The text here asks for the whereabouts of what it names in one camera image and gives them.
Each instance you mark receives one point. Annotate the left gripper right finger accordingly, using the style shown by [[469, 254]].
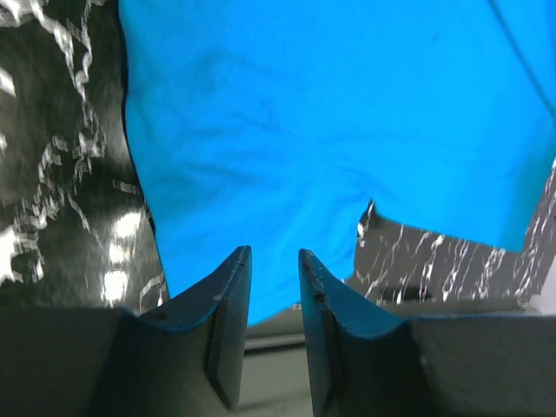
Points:
[[366, 361]]

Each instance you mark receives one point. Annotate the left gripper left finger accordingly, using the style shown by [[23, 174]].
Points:
[[183, 358]]

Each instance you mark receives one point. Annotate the blue t-shirt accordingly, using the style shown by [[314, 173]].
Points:
[[274, 124]]

